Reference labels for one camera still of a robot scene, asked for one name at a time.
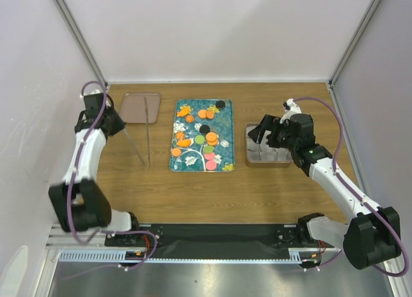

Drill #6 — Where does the black sandwich cookie top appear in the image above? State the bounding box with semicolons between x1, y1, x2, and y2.
215;101;226;110

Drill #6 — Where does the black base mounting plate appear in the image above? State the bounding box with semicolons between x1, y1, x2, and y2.
135;222;310;261

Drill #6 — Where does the orange shell cookie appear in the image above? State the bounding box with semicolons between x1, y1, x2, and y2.
171;148;182;157

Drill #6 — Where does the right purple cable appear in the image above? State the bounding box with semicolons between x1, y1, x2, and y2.
294;96;412;278

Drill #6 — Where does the pink sandwich cookie lower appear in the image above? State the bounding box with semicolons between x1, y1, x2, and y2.
205;160;217;171

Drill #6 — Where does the black sandwich cookie middle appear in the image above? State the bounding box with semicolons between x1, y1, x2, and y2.
199;125;210;135

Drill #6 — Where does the orange fish cookie lower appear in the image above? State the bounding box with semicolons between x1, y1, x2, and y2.
176;139;192;148

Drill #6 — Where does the orange round cookie tilted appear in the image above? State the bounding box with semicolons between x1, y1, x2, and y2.
206;110;214;119

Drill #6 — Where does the green sandwich cookie left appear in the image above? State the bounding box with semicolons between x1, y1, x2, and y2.
194;135;205;145

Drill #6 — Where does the orange swirl cookie top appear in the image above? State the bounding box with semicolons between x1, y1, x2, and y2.
185;115;194;123

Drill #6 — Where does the green sandwich cookie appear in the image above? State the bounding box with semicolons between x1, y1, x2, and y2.
203;146;214;154
194;135;205;145

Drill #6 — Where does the orange fish cookie top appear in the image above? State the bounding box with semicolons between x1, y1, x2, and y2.
176;106;191;117

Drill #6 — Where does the pink sandwich cookie upper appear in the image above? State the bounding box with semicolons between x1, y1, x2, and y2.
204;152;215;160

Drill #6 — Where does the green sandwich cookie right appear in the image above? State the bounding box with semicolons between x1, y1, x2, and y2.
203;146;214;154

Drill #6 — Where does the brown cookie tin box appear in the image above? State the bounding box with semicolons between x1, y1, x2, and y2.
245;123;293;168

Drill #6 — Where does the teal floral serving tray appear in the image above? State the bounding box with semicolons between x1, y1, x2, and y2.
169;99;235;173

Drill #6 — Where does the orange sandwich cookie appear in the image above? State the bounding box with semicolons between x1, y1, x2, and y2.
207;139;219;146
205;131;218;142

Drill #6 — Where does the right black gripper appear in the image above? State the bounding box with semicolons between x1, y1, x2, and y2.
247;114;297;151

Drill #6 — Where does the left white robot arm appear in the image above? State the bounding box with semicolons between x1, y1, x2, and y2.
48;90;142;245

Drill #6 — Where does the pink sandwich cookie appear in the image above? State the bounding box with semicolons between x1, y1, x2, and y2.
205;160;217;171
204;152;215;160

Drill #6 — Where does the orange fish cookie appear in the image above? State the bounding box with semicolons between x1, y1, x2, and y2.
176;106;191;117
176;139;192;148

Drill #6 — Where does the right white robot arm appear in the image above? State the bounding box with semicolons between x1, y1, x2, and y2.
247;113;404;270

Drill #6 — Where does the black sandwich cookie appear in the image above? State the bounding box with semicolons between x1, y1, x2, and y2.
199;125;210;135
215;101;226;110

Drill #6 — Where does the orange flower cookie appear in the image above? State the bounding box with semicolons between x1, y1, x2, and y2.
175;131;185;140

